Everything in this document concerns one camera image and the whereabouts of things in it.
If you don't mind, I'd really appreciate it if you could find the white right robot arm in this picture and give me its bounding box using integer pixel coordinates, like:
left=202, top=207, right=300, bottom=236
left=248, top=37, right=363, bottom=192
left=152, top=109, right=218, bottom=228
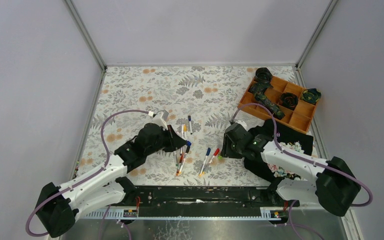
left=221, top=123, right=361, bottom=217

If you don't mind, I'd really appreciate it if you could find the white slotted cable duct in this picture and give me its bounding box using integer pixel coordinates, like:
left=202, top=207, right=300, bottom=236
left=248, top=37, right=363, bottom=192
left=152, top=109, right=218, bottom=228
left=105, top=207, right=282, bottom=222

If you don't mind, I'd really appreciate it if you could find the clear pen orange end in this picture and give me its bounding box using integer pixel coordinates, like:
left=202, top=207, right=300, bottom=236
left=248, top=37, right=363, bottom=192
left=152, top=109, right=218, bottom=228
left=175, top=153, right=185, bottom=176

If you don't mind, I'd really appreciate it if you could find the dark rolled flower in tray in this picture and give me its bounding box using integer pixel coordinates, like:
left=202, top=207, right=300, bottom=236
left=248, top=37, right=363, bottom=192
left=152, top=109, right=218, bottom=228
left=278, top=92, right=299, bottom=111

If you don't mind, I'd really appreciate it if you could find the dark patterned fabric roll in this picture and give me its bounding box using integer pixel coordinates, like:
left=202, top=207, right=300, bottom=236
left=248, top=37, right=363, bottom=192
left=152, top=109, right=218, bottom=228
left=248, top=81, right=286, bottom=120

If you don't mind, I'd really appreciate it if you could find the floral patterned table mat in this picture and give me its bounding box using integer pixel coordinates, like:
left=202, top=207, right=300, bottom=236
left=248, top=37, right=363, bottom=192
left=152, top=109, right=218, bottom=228
left=73, top=66, right=268, bottom=187

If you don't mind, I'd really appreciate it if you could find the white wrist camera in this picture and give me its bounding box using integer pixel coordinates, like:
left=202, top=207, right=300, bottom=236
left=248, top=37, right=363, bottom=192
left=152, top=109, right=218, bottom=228
left=231, top=120, right=249, bottom=130
left=148, top=110, right=169, bottom=130

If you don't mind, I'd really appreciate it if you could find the white pen yellow cap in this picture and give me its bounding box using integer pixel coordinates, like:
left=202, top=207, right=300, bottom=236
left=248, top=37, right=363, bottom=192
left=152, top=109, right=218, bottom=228
left=182, top=124, right=188, bottom=140

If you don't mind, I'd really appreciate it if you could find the dark green rolled flower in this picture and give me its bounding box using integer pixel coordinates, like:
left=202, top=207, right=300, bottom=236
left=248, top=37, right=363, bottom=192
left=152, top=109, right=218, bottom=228
left=300, top=88, right=322, bottom=105

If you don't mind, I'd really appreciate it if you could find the white pen blue end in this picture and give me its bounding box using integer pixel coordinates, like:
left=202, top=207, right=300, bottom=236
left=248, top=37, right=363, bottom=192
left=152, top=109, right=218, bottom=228
left=198, top=147, right=211, bottom=177

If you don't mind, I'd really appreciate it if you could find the dark rolled fabric flower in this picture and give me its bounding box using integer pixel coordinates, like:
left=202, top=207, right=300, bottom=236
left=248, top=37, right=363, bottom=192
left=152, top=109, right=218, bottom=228
left=254, top=67, right=273, bottom=83

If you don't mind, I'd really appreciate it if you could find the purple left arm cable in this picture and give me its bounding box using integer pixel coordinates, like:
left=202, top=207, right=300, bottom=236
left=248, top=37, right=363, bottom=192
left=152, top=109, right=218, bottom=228
left=25, top=109, right=155, bottom=240

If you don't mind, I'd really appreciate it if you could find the wooden compartment tray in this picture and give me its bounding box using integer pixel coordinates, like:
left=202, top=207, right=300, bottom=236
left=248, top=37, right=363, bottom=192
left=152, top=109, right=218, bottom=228
left=237, top=76, right=322, bottom=134

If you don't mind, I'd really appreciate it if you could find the black floral cloth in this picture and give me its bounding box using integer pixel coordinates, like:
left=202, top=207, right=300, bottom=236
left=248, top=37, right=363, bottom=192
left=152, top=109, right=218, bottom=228
left=243, top=120, right=314, bottom=183

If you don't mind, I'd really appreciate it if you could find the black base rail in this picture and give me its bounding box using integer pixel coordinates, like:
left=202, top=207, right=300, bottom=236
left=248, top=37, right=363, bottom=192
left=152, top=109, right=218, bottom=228
left=115, top=177, right=287, bottom=213

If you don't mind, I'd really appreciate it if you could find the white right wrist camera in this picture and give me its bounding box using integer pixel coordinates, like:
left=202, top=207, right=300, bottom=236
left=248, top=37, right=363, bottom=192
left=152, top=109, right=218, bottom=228
left=231, top=120, right=249, bottom=130

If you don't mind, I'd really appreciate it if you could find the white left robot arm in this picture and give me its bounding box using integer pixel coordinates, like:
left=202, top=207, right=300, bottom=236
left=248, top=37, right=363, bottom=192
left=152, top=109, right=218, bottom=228
left=33, top=123, right=191, bottom=238

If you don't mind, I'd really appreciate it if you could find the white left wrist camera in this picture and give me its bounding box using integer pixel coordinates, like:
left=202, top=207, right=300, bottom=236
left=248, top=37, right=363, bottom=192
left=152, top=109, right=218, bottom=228
left=148, top=110, right=169, bottom=130

